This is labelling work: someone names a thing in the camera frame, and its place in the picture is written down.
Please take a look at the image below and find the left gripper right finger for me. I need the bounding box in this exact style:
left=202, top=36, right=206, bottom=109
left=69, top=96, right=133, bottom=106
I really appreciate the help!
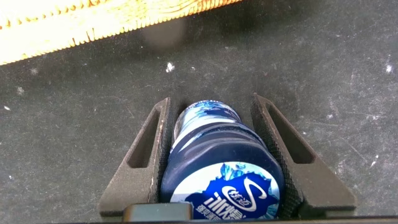
left=250, top=93, right=358, bottom=218

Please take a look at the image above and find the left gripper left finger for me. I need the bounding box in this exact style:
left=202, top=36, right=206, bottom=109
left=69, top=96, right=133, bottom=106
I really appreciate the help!
left=98, top=96, right=172, bottom=219

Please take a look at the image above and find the small blue white bottle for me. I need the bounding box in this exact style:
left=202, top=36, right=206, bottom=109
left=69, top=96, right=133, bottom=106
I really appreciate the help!
left=160, top=100, right=285, bottom=220

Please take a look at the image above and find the empty wicker basket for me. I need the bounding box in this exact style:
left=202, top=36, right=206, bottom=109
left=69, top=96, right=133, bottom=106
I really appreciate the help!
left=0, top=0, right=243, bottom=66

